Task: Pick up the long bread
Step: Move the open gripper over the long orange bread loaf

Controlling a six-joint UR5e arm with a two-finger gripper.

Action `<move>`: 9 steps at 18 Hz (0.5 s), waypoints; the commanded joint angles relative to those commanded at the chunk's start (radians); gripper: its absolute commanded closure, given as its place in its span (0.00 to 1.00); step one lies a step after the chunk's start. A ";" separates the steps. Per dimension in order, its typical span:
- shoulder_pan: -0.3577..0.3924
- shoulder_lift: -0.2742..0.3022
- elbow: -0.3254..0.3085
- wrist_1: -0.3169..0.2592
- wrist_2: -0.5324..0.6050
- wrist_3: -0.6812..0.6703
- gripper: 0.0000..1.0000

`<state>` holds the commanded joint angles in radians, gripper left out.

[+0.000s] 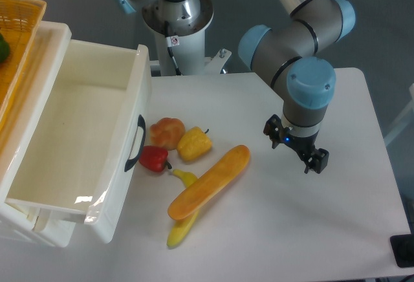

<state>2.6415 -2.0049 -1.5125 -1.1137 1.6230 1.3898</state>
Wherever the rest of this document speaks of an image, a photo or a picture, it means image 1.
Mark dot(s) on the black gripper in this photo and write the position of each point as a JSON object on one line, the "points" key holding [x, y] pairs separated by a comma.
{"points": [[315, 160]]}

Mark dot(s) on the long orange bread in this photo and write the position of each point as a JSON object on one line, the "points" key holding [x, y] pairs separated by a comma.
{"points": [[227, 168]]}

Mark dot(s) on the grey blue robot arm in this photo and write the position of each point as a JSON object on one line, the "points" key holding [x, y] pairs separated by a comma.
{"points": [[285, 60]]}

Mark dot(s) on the yellow bell pepper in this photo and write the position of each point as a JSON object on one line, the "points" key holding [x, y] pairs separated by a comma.
{"points": [[193, 144]]}

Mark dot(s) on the yellow banana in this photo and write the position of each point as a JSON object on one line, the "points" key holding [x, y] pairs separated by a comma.
{"points": [[185, 221]]}

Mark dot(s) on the red bell pepper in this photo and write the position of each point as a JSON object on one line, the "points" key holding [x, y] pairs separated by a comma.
{"points": [[155, 159]]}

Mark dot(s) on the black device at table edge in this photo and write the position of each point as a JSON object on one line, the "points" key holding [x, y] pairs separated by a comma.
{"points": [[402, 247]]}

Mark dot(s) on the white plastic drawer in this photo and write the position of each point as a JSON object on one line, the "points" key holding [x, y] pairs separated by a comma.
{"points": [[102, 90]]}

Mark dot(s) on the white plastic drawer cabinet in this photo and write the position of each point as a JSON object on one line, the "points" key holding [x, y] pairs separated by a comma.
{"points": [[34, 153]]}

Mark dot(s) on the yellow plastic basket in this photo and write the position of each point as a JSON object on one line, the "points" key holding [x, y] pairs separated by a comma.
{"points": [[20, 20]]}

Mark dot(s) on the green bell pepper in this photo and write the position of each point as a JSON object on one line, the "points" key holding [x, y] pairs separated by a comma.
{"points": [[4, 49]]}

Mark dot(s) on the white metal mounting bracket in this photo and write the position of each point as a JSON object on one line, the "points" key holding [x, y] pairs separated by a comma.
{"points": [[216, 60]]}

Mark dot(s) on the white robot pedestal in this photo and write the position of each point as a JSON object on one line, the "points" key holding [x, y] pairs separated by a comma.
{"points": [[179, 31]]}

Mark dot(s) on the dark blue drawer handle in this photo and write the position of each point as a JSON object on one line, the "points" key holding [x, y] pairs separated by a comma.
{"points": [[137, 145]]}

